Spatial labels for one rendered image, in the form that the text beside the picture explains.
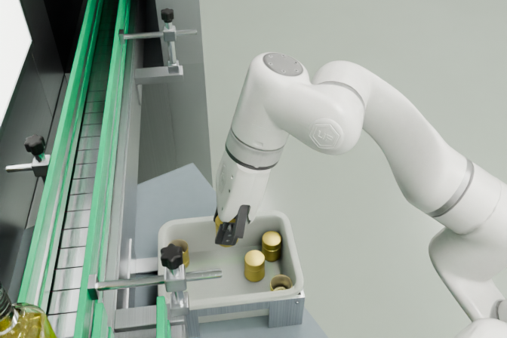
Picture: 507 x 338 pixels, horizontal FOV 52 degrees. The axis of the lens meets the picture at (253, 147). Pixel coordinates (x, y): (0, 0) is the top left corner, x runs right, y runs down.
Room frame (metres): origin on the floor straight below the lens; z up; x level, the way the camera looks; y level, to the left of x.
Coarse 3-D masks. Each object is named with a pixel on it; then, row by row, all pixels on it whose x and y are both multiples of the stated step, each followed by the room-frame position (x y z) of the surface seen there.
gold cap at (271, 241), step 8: (272, 232) 0.59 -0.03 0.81; (264, 240) 0.57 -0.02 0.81; (272, 240) 0.57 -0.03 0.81; (280, 240) 0.57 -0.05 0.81; (264, 248) 0.57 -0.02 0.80; (272, 248) 0.56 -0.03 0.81; (280, 248) 0.57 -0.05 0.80; (264, 256) 0.57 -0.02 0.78; (272, 256) 0.56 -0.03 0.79; (280, 256) 0.57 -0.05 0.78
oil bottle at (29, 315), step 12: (24, 312) 0.27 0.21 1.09; (36, 312) 0.27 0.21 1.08; (24, 324) 0.25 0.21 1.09; (36, 324) 0.26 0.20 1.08; (48, 324) 0.28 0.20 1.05; (0, 336) 0.24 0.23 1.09; (12, 336) 0.24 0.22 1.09; (24, 336) 0.24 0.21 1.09; (36, 336) 0.25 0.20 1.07; (48, 336) 0.27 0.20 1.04
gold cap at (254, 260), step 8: (248, 256) 0.54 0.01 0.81; (256, 256) 0.54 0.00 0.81; (248, 264) 0.52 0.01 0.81; (256, 264) 0.52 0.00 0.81; (264, 264) 0.53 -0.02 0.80; (248, 272) 0.52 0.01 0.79; (256, 272) 0.52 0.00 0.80; (264, 272) 0.53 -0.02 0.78; (248, 280) 0.52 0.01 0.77; (256, 280) 0.52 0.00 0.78
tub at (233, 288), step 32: (192, 224) 0.59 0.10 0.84; (256, 224) 0.60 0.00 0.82; (288, 224) 0.58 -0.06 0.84; (160, 256) 0.52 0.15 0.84; (192, 256) 0.57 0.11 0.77; (224, 256) 0.57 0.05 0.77; (288, 256) 0.53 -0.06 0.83; (160, 288) 0.46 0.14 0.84; (192, 288) 0.51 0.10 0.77; (224, 288) 0.51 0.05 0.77; (256, 288) 0.51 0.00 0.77
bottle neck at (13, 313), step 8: (0, 288) 0.26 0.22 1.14; (0, 296) 0.25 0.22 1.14; (0, 304) 0.25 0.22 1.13; (8, 304) 0.26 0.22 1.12; (0, 312) 0.25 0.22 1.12; (8, 312) 0.25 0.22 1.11; (16, 312) 0.26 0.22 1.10; (0, 320) 0.24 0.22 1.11; (8, 320) 0.25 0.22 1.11; (16, 320) 0.25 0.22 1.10; (0, 328) 0.24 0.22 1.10; (8, 328) 0.25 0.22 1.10
